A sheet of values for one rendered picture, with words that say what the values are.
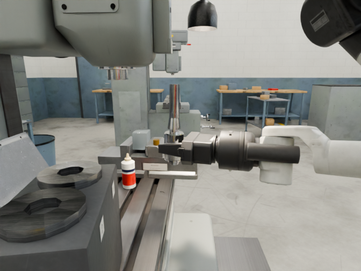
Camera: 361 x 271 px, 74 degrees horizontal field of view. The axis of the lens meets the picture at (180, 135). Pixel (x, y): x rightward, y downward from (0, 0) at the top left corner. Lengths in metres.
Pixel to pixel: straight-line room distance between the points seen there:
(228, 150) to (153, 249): 0.25
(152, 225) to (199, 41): 6.71
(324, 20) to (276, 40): 7.00
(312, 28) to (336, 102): 4.35
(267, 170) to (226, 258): 0.39
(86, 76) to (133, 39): 7.14
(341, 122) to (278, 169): 4.52
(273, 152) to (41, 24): 0.49
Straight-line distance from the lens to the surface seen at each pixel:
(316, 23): 0.53
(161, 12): 0.58
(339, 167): 0.50
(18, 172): 0.84
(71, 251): 0.26
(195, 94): 7.09
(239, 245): 0.88
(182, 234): 0.75
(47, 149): 2.80
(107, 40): 0.52
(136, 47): 0.52
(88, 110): 7.74
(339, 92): 4.88
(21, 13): 0.56
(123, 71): 0.59
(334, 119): 4.93
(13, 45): 0.58
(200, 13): 0.61
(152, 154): 0.81
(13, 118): 0.89
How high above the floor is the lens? 1.29
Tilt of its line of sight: 14 degrees down
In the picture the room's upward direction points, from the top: straight up
